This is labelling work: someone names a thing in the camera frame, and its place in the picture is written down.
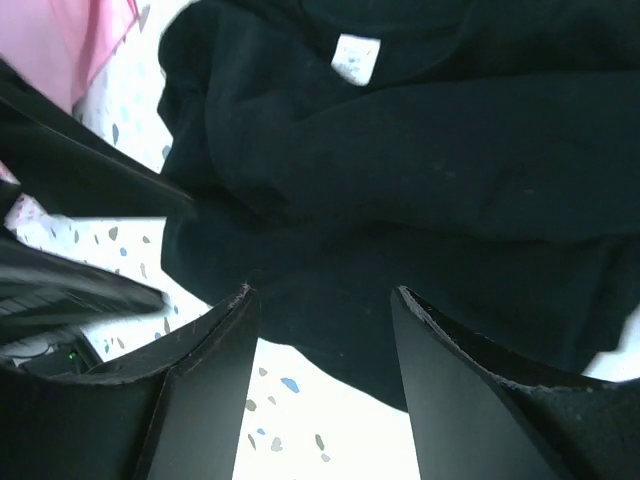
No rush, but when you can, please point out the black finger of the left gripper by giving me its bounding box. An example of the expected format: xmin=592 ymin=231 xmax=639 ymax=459
xmin=1 ymin=62 xmax=194 ymax=219

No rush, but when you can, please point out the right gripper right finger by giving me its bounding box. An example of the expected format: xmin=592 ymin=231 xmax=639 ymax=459
xmin=391 ymin=287 xmax=639 ymax=480

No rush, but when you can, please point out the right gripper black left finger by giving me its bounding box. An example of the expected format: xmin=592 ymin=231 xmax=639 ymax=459
xmin=1 ymin=288 xmax=260 ymax=479

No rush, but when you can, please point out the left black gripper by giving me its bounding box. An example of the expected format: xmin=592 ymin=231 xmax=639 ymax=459
xmin=1 ymin=238 xmax=166 ymax=377

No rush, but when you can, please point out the black t-shirt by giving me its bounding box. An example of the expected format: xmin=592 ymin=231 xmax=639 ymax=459
xmin=158 ymin=1 xmax=639 ymax=409

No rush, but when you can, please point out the pink t-shirt in basket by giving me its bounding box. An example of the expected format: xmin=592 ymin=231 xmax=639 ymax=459
xmin=1 ymin=0 xmax=139 ymax=113

